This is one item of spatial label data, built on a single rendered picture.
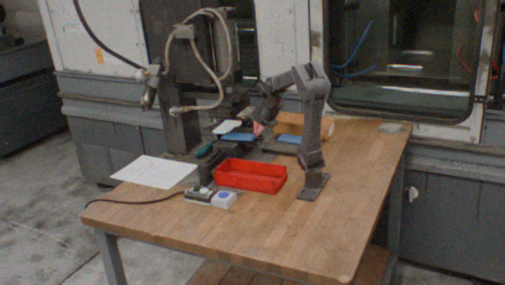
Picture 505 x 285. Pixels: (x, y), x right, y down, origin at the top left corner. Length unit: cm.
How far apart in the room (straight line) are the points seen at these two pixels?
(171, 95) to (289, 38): 74
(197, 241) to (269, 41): 129
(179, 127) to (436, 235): 141
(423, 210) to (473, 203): 24
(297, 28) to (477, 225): 129
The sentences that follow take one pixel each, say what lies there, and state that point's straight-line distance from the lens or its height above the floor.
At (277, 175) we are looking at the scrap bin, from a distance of 177.
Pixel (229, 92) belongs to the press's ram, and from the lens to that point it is 187.
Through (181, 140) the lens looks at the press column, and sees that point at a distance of 203.
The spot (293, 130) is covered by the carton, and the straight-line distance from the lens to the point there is 209.
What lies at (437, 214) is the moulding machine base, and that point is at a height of 41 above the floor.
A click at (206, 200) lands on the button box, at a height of 92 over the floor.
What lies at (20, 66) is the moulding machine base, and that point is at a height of 80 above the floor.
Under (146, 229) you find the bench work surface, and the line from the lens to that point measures 160.
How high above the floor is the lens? 177
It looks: 25 degrees down
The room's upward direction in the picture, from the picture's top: 5 degrees counter-clockwise
